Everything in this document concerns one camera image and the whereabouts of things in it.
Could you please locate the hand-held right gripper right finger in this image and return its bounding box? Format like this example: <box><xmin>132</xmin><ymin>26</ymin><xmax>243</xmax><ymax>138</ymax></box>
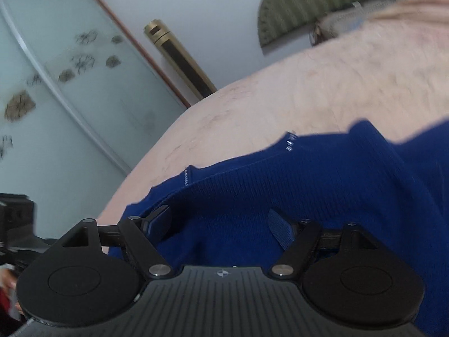
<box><xmin>267</xmin><ymin>208</ymin><xmax>382</xmax><ymax>282</ymax></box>

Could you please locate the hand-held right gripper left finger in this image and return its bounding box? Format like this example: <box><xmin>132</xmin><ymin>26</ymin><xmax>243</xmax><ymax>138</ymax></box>
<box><xmin>52</xmin><ymin>204</ymin><xmax>173</xmax><ymax>282</ymax></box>

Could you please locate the blue beaded sweater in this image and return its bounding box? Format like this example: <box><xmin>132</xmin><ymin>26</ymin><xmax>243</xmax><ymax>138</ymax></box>
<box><xmin>108</xmin><ymin>119</ymin><xmax>449</xmax><ymax>337</ymax></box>

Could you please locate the red cloth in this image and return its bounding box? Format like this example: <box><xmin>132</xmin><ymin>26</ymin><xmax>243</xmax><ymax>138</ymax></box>
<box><xmin>0</xmin><ymin>287</ymin><xmax>22</xmax><ymax>321</ymax></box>

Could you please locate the pink bed blanket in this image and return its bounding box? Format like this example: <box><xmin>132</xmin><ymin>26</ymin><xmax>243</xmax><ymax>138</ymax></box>
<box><xmin>96</xmin><ymin>3</ymin><xmax>449</xmax><ymax>226</ymax></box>

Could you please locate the floral glass wardrobe door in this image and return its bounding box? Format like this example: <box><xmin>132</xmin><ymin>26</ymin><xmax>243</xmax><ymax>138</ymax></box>
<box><xmin>0</xmin><ymin>0</ymin><xmax>193</xmax><ymax>198</ymax></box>

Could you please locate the gold tower air conditioner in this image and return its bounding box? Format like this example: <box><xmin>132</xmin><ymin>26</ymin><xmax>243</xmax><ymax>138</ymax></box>
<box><xmin>143</xmin><ymin>19</ymin><xmax>219</xmax><ymax>100</ymax></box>

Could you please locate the brown patterned pillow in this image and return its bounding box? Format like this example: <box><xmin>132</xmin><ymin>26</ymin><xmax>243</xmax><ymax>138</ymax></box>
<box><xmin>309</xmin><ymin>0</ymin><xmax>398</xmax><ymax>47</ymax></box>

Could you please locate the green padded headboard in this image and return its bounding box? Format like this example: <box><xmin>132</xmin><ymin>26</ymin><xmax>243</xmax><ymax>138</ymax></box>
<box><xmin>257</xmin><ymin>0</ymin><xmax>428</xmax><ymax>57</ymax></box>

